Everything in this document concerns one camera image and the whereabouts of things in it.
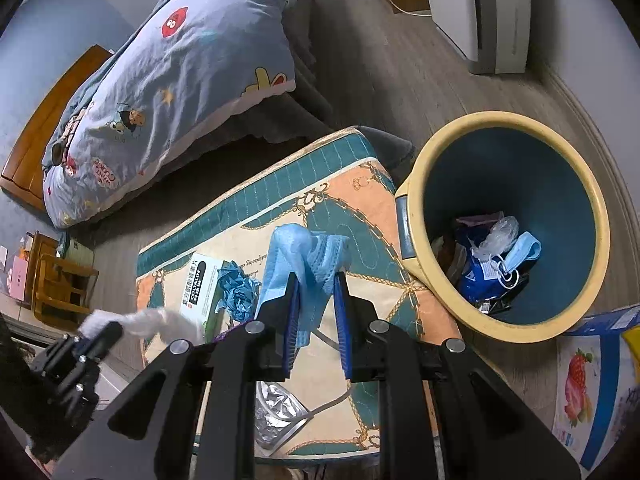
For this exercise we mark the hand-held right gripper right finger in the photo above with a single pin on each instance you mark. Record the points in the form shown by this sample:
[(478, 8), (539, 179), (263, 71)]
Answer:
[(342, 330)]

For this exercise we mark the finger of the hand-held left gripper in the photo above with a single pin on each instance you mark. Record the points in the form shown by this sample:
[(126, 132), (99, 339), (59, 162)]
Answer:
[(105, 337)]

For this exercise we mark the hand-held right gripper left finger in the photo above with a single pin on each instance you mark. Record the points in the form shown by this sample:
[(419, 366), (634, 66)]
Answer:
[(290, 330)]

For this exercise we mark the white tissue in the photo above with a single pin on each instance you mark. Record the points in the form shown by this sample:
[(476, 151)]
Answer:
[(150, 322)]

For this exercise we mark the blue glove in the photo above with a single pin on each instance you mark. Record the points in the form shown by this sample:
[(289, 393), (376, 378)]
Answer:
[(240, 290)]

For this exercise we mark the blue face mask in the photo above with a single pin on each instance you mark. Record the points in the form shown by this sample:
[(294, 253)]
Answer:
[(522, 252), (295, 250)]

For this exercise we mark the silver foil wrapper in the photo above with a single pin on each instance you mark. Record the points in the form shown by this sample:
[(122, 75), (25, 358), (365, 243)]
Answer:
[(277, 415)]

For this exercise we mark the white medicine box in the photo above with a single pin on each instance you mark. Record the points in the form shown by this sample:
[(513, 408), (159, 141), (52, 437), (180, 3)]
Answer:
[(197, 290)]

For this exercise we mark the blue wet wipes packet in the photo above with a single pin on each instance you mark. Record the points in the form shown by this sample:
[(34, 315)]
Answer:
[(475, 275)]

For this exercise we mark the black plastic wrapper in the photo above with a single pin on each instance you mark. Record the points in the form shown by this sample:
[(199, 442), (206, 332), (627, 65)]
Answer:
[(505, 300)]

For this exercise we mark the pink packet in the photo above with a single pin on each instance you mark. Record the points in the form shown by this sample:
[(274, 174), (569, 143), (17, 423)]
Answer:
[(480, 220)]

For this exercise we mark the clear plastic bag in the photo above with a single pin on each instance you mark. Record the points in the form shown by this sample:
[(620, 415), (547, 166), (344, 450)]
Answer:
[(500, 232)]

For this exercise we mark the yellow and blue waste bin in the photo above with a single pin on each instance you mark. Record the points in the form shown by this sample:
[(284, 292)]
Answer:
[(500, 170)]

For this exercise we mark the wooden chair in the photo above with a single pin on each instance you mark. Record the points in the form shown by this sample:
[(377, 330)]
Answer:
[(55, 290)]

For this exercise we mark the pale green container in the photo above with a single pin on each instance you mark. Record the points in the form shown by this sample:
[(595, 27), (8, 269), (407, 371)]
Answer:
[(80, 252)]

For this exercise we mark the pink box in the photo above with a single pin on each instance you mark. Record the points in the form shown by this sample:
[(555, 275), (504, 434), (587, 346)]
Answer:
[(20, 277)]

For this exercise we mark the quilted green and orange mat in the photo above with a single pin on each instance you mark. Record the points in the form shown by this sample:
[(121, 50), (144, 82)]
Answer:
[(350, 200)]

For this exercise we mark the wooden bed headboard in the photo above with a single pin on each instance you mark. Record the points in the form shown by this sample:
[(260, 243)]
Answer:
[(40, 130)]

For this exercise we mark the cartoon printed blue duvet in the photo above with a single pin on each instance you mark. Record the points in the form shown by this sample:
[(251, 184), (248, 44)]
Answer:
[(175, 85)]

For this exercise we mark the blue and white milk carton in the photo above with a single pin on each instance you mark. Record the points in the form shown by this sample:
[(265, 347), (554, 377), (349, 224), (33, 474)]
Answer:
[(600, 385)]

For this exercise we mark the yellow packets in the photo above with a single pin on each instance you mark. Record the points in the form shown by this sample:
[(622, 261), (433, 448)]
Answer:
[(631, 355)]

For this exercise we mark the white air purifier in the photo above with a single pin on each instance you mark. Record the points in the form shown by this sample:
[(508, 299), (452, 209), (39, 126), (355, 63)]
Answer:
[(465, 10)]

